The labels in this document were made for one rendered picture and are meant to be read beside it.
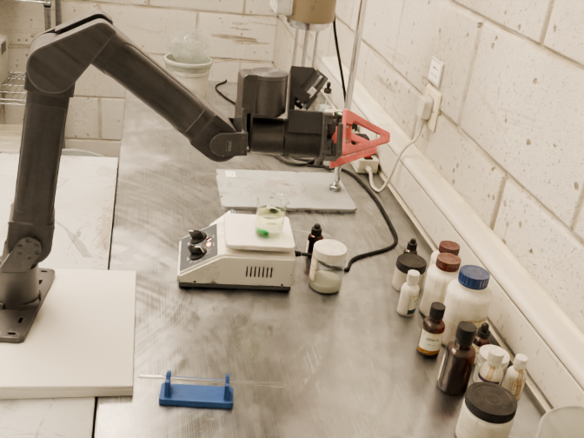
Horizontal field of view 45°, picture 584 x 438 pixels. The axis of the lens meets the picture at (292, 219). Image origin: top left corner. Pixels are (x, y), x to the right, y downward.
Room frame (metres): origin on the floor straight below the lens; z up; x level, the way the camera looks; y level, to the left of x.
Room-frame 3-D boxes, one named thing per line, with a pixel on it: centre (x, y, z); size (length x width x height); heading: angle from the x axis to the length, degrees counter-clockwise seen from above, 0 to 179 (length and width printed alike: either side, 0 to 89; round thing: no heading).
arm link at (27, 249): (0.91, 0.39, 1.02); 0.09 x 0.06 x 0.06; 19
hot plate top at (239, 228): (1.12, 0.06, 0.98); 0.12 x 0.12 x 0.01; 9
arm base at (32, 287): (0.90, 0.40, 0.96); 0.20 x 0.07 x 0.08; 6
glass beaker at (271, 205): (1.10, 0.04, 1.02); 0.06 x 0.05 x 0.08; 68
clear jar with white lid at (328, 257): (1.10, -0.07, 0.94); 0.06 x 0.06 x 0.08
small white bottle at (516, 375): (0.85, -0.35, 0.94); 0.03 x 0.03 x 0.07
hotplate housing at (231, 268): (1.11, 0.08, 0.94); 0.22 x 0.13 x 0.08; 99
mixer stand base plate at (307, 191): (1.49, 0.03, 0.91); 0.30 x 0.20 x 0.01; 103
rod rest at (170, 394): (0.76, 0.10, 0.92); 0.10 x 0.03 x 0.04; 96
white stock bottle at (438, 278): (1.06, -0.27, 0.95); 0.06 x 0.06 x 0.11
